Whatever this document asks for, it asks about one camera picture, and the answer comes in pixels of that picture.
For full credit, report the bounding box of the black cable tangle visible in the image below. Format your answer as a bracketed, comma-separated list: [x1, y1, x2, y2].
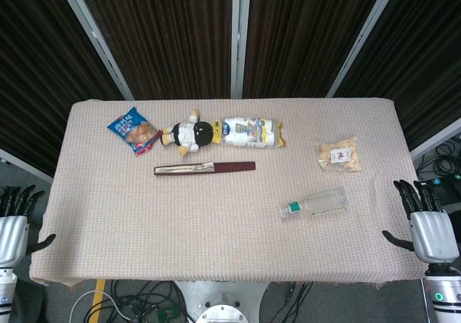
[279, 282, 315, 323]
[419, 138, 461, 180]
[106, 279, 190, 323]

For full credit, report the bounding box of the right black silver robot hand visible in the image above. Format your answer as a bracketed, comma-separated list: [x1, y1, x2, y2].
[381, 180, 461, 265]

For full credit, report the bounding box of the blue snack bag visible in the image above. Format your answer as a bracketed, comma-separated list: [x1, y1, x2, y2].
[107, 106, 163, 158]

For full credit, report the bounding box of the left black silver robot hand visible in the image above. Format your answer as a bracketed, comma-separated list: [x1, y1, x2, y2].
[0, 185, 58, 268]

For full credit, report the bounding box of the clear bag of chips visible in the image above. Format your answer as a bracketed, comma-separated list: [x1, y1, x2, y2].
[316, 137, 362, 173]

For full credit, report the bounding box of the white cable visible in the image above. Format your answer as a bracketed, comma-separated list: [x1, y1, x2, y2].
[68, 289, 135, 323]

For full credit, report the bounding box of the maroon folding fan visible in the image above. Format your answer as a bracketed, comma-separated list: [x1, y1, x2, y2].
[153, 161, 257, 177]

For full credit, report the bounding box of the yellow white plastic pack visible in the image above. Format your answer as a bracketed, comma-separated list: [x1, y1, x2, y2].
[211, 116, 288, 149]

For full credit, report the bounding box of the black white plush toy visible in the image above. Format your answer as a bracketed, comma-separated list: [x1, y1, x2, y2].
[160, 109, 213, 157]

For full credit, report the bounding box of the clear plastic bottle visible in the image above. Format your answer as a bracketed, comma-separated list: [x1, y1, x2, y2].
[286, 187, 351, 218]

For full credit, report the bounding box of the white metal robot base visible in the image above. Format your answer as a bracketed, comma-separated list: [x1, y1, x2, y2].
[178, 281, 271, 323]

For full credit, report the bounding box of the black box with teal light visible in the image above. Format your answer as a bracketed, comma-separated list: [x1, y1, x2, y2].
[417, 177, 461, 205]

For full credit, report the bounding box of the beige woven tablecloth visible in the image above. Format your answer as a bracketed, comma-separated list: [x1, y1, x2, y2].
[28, 98, 426, 287]

